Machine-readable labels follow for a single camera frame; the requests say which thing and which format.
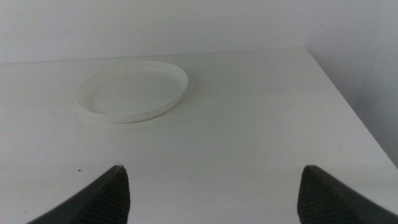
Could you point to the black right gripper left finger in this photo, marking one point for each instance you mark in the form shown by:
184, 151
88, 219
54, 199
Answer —
102, 202

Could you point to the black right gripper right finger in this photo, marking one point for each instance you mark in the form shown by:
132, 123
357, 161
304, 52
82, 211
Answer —
323, 202

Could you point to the white shallow bowl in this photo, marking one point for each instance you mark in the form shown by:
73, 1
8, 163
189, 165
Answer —
130, 93

